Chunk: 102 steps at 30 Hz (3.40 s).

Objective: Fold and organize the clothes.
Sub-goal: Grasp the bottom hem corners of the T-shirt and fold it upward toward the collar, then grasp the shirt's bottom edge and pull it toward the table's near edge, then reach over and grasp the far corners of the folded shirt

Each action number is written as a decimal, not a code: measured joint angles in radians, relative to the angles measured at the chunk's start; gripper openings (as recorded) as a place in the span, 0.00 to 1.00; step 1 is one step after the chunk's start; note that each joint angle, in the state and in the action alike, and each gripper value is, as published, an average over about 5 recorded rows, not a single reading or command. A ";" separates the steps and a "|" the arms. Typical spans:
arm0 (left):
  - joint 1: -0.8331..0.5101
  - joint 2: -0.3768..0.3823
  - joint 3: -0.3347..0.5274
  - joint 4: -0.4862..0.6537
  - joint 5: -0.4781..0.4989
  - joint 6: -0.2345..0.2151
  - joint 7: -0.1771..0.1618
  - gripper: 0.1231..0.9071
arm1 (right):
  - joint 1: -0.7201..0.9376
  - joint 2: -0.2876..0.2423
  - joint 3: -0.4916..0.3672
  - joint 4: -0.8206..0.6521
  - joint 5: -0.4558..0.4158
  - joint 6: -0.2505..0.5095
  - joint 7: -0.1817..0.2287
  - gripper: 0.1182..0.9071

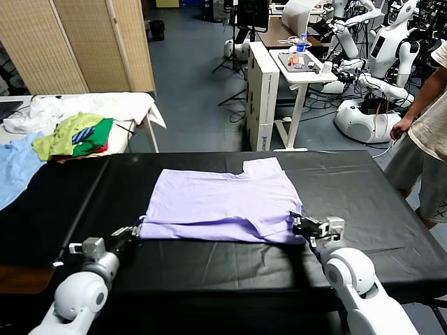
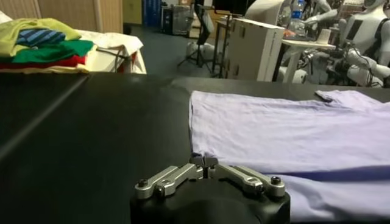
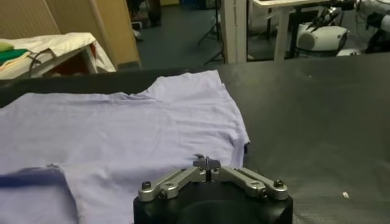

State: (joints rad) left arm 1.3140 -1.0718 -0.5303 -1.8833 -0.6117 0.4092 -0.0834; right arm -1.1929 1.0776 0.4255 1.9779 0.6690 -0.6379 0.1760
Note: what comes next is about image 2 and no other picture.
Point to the white paper cup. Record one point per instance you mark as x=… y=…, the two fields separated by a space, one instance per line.
x=324 y=36

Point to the clear water bottle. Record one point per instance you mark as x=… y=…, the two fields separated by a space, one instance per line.
x=295 y=18

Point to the bamboo folding screen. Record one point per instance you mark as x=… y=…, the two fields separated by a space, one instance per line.
x=70 y=12

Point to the blue storage crates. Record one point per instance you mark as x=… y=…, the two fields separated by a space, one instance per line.
x=151 y=12

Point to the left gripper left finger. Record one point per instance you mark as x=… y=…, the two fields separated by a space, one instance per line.
x=170 y=179

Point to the yellow-green garment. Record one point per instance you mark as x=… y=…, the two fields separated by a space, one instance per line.
x=9 y=33

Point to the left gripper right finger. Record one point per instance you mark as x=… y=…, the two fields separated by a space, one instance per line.
x=250 y=179

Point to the tall white cardboard box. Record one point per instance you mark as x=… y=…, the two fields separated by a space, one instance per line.
x=253 y=51

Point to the wide black table cover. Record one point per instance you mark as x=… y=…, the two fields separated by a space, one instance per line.
x=106 y=128

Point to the white curved machine housing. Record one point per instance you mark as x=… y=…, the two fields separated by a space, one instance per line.
x=265 y=12

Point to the white standing desk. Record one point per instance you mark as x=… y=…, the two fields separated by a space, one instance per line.
x=292 y=61

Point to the blue striped garment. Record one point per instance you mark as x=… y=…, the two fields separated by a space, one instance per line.
x=39 y=37

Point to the lavender t-shirt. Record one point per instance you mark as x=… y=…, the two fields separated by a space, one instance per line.
x=274 y=134

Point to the black light stand tripod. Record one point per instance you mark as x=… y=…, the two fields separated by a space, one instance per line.
x=199 y=45

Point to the green garment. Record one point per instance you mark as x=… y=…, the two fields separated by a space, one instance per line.
x=61 y=50

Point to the black monitor on stand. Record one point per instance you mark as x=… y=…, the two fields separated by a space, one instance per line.
x=228 y=6

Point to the cream folded garment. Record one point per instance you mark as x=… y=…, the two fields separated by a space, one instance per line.
x=45 y=70

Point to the red garment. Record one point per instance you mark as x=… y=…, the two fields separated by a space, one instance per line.
x=45 y=64

